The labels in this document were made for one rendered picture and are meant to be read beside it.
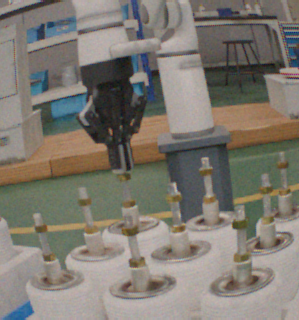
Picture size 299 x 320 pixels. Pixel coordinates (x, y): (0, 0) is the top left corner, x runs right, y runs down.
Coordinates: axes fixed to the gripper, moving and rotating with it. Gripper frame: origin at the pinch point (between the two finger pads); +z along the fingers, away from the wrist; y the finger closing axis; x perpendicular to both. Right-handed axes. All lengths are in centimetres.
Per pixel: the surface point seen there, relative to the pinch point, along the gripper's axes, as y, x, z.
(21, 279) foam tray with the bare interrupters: 9.1, -22.7, 20.3
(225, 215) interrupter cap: -5.3, 12.3, 9.8
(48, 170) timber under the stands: -114, -148, 31
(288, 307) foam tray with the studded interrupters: 10.9, 32.3, 17.2
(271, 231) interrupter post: 6.1, 26.8, 8.1
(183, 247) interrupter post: 9.1, 15.4, 9.0
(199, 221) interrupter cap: -2.8, 9.4, 9.9
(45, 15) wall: -557, -626, -109
